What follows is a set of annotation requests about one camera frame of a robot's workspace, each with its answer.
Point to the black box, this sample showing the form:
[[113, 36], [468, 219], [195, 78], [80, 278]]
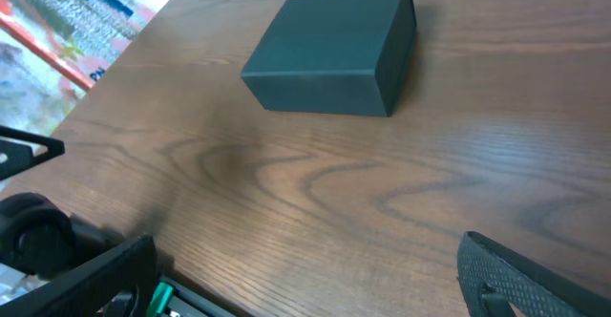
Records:
[[347, 57]]

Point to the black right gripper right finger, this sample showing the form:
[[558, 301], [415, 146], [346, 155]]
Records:
[[497, 281]]

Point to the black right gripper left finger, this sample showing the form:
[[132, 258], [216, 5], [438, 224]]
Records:
[[130, 267]]

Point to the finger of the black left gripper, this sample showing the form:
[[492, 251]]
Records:
[[25, 150]]

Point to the colourful patterned rug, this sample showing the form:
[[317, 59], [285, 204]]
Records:
[[54, 51]]

